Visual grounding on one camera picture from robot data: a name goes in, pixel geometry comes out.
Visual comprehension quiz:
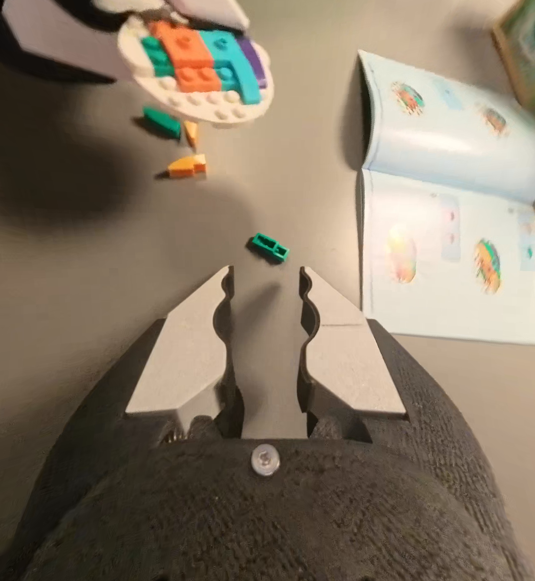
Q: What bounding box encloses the yellow lego box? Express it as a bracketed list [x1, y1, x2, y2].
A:
[491, 0, 535, 133]

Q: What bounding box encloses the white round lego assembly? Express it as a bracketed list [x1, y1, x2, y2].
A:
[117, 17, 276, 131]

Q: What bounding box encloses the green lego brick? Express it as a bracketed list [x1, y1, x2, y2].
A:
[248, 232, 292, 264]

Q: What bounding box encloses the orange curved lego piece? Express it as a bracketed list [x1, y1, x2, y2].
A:
[167, 153, 208, 179]

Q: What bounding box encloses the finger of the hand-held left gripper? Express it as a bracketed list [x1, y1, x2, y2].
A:
[167, 0, 251, 32]
[1, 0, 133, 81]

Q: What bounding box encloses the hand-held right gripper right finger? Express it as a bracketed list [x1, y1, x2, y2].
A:
[297, 265, 409, 440]

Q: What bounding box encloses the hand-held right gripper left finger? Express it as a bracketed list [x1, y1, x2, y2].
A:
[124, 264, 245, 440]

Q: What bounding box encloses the pale blue instruction booklet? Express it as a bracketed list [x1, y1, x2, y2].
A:
[356, 48, 535, 347]

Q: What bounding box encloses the teal curved lego piece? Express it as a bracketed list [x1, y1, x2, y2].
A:
[142, 106, 183, 140]

